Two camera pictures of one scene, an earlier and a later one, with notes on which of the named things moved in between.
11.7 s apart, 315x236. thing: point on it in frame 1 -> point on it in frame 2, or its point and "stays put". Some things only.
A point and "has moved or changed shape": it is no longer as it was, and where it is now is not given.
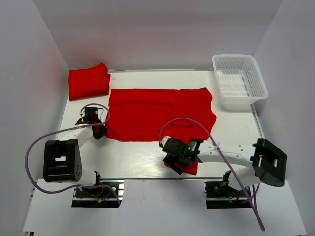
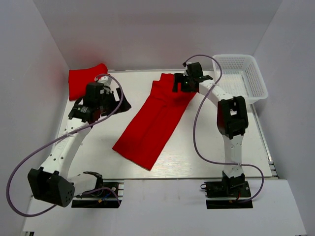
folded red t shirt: [87, 82] stays put
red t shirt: [151, 114] has moved or changed shape
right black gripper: [171, 161] -> [179, 77]
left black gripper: [102, 133] -> [125, 106]
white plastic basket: [239, 82] stays put
